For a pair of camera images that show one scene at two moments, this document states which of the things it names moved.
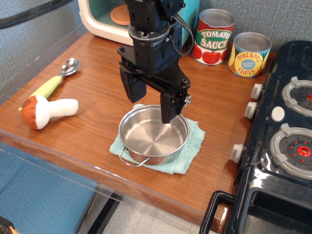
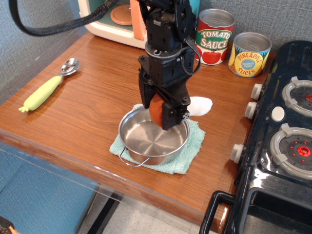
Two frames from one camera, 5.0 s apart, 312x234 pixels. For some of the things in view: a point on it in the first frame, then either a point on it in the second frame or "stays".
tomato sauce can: (214, 30) stays
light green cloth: (186, 159) stays
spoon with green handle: (47, 88) stays
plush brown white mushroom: (36, 110) -> (156, 109)
